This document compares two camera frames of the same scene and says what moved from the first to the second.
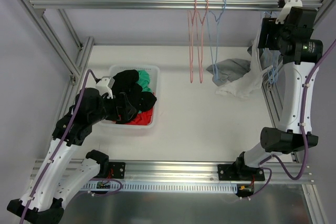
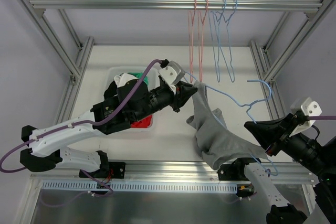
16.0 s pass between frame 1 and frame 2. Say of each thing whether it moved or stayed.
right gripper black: moved
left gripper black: moved
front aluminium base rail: stayed
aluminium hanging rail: stayed
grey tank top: moved
